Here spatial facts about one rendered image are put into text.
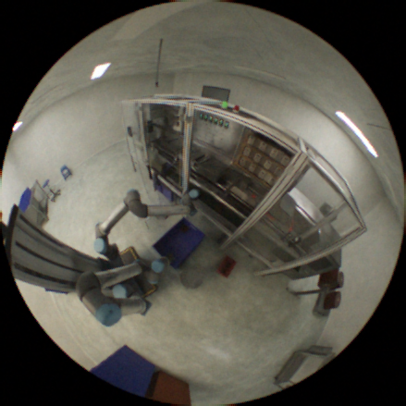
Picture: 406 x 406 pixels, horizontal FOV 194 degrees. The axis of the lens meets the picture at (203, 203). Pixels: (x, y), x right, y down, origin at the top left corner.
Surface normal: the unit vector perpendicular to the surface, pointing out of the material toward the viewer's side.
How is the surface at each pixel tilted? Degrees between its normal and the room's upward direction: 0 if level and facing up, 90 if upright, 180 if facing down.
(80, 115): 90
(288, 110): 90
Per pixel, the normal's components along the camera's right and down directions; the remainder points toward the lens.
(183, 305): 0.14, -0.58
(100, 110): 0.76, 0.58
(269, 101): -0.64, 0.57
